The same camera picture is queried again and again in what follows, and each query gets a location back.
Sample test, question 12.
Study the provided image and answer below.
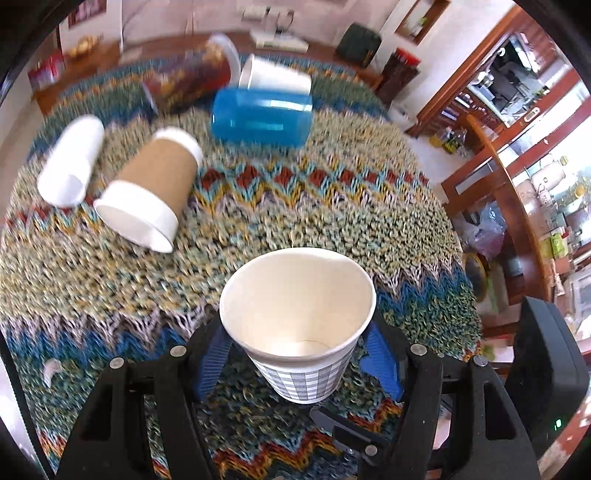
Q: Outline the brown sleeved paper cup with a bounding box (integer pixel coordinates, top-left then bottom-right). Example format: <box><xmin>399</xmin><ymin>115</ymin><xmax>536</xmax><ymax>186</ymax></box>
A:
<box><xmin>93</xmin><ymin>128</ymin><xmax>204</xmax><ymax>254</ymax></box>

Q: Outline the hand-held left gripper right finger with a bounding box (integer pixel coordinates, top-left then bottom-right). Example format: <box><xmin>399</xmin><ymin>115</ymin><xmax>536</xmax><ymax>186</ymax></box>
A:
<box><xmin>360</xmin><ymin>318</ymin><xmax>541</xmax><ymax>480</ymax></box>

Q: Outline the colourful knitted table mat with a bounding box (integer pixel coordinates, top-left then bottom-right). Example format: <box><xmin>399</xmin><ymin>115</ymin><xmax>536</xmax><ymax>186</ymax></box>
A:
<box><xmin>0</xmin><ymin>53</ymin><xmax>483</xmax><ymax>480</ymax></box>

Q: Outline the dark printed cup clear lid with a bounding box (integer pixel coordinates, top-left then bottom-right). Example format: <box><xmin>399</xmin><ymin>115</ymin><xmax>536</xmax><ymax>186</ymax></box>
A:
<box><xmin>141</xmin><ymin>33</ymin><xmax>241</xmax><ymax>116</ymax></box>

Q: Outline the blue plastic cup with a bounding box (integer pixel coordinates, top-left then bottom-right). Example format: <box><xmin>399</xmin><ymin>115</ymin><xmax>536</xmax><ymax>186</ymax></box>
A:
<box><xmin>211</xmin><ymin>88</ymin><xmax>315</xmax><ymax>148</ymax></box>

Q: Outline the white flat box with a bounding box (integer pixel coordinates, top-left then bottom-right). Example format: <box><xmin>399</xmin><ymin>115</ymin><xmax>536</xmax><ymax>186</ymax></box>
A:
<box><xmin>250</xmin><ymin>31</ymin><xmax>308</xmax><ymax>52</ymax></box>

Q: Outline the purple plastic bag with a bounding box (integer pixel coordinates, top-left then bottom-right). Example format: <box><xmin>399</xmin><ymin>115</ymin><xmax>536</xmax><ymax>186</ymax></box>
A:
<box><xmin>461</xmin><ymin>207</ymin><xmax>507</xmax><ymax>260</ymax></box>

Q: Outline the plain white paper cup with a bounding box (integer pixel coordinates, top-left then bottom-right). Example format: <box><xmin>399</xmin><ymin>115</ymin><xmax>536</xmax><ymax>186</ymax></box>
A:
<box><xmin>38</xmin><ymin>115</ymin><xmax>105</xmax><ymax>208</ymax></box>

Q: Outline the white checked paper cup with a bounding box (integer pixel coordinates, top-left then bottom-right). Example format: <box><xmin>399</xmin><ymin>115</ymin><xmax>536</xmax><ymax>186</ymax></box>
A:
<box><xmin>219</xmin><ymin>248</ymin><xmax>377</xmax><ymax>405</ymax></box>

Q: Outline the bowl of fruit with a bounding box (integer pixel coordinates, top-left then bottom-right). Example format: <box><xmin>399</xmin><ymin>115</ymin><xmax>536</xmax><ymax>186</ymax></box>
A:
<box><xmin>65</xmin><ymin>36</ymin><xmax>103</xmax><ymax>59</ymax></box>

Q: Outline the wooden cabinet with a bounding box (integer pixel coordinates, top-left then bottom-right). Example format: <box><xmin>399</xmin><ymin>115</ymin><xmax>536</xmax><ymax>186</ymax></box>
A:
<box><xmin>406</xmin><ymin>7</ymin><xmax>583</xmax><ymax>139</ymax></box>

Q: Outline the wooden chair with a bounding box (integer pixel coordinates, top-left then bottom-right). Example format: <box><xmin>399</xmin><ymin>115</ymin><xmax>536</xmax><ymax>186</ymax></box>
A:
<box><xmin>441</xmin><ymin>113</ymin><xmax>555</xmax><ymax>305</ymax></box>

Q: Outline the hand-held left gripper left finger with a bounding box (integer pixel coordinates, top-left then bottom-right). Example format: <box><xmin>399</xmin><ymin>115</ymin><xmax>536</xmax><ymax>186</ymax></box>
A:
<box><xmin>55</xmin><ymin>318</ymin><xmax>234</xmax><ymax>480</ymax></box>

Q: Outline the red box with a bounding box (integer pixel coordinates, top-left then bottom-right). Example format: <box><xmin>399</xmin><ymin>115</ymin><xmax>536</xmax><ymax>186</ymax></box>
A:
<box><xmin>28</xmin><ymin>51</ymin><xmax>66</xmax><ymax>92</ymax></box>

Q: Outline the wooden picture frame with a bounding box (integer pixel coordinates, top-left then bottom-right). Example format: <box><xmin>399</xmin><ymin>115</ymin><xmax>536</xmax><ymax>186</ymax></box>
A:
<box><xmin>394</xmin><ymin>0</ymin><xmax>451</xmax><ymax>45</ymax></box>

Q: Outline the dark jar red lid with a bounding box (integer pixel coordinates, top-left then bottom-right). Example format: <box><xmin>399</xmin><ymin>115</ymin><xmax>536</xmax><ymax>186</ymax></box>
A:
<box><xmin>376</xmin><ymin>46</ymin><xmax>421</xmax><ymax>104</ymax></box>

